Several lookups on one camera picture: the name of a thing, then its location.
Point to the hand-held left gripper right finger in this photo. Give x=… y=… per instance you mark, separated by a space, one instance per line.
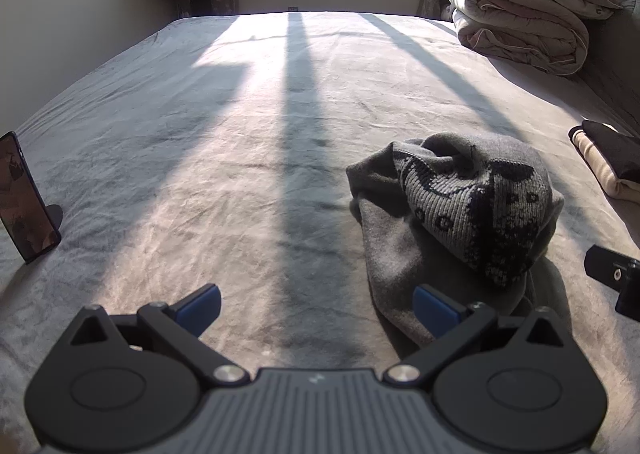
x=435 y=309

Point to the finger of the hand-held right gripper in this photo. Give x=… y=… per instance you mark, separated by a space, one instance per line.
x=607 y=266

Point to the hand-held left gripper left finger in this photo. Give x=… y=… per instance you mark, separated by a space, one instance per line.
x=202 y=306

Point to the grey patterned knit sweater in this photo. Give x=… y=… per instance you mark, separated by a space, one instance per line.
x=400 y=244

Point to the folded black and beige clothes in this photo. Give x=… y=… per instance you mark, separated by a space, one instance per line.
x=600 y=169

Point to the black folded garment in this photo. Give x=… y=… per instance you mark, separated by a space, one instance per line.
x=615 y=149

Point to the black phone stand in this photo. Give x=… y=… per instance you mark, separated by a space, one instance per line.
x=56 y=216

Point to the bed with grey sheet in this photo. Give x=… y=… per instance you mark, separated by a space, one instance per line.
x=250 y=134

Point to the black smartphone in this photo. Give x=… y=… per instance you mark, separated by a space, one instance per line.
x=22 y=194

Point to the folded beige pink quilt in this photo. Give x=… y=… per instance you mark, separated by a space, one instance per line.
x=515 y=19

